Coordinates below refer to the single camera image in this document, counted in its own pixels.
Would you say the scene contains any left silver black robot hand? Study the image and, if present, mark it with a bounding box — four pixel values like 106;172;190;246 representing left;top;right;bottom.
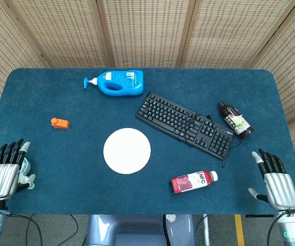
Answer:
0;138;36;201

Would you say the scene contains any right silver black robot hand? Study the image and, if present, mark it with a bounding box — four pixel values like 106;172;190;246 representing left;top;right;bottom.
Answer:
248;148;295;212

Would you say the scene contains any small orange object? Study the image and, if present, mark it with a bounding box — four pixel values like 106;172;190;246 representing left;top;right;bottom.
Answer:
50;117;70;130

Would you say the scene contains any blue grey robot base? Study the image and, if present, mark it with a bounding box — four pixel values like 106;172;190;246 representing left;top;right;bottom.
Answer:
84;214;195;246

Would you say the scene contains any white round plate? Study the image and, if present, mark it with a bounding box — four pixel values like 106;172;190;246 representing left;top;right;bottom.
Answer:
103;128;152;175

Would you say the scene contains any green plastic packet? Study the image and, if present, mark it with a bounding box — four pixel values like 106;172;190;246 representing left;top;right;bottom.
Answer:
18;156;35;190

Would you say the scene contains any dark brown drink bottle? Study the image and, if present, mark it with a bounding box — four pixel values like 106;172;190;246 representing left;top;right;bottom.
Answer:
218;101;255;140

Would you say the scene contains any red NFC juice bottle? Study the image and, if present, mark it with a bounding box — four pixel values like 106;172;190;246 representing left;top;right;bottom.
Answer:
171;170;219;194

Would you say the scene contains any black computer keyboard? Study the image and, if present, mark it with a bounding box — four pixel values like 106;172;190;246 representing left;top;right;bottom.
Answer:
135;92;235;161

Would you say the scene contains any blue table cloth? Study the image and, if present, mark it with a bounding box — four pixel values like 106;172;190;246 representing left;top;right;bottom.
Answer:
0;67;295;215

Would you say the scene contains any blue pump detergent bottle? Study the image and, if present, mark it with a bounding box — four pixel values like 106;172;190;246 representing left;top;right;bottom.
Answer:
83;70;145;97

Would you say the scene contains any woven bamboo folding screen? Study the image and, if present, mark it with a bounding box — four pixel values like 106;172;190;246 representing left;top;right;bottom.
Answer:
0;0;295;200

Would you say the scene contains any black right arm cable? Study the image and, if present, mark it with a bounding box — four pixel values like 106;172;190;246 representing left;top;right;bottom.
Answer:
266;210;284;246

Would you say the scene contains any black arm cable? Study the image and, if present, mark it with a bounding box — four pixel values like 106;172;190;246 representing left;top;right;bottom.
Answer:
7;213;43;246
266;210;284;246

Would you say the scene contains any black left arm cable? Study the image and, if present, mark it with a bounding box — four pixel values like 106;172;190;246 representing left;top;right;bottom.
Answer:
7;213;43;246

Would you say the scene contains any black keyboard cable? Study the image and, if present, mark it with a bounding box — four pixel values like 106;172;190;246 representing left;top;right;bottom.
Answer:
177;112;243;169

